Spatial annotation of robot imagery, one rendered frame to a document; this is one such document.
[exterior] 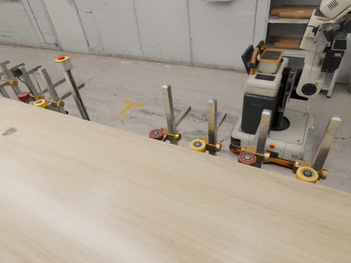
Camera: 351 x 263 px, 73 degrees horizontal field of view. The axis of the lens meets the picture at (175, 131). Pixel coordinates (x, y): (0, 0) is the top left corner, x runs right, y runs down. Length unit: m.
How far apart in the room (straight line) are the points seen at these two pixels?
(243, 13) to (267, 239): 3.22
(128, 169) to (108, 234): 0.32
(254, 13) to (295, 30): 0.57
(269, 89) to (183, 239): 1.39
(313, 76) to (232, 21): 2.01
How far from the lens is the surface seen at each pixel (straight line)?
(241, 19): 3.79
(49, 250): 1.05
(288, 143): 2.25
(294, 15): 3.24
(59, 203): 1.16
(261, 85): 1.98
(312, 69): 2.06
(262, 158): 1.25
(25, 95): 2.19
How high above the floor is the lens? 1.72
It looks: 38 degrees down
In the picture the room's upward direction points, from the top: 7 degrees counter-clockwise
